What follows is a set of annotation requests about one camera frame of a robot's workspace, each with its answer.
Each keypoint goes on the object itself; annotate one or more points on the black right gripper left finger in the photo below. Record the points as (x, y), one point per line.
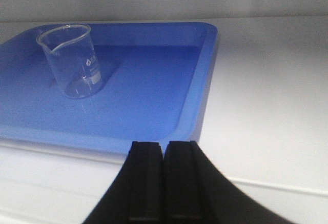
(135, 195)

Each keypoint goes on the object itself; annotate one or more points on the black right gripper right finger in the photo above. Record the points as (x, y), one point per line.
(196, 192)

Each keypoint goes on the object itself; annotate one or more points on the clear glass beaker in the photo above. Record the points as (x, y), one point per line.
(70, 53)

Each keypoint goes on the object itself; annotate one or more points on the blue plastic tray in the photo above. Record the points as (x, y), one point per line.
(156, 75)

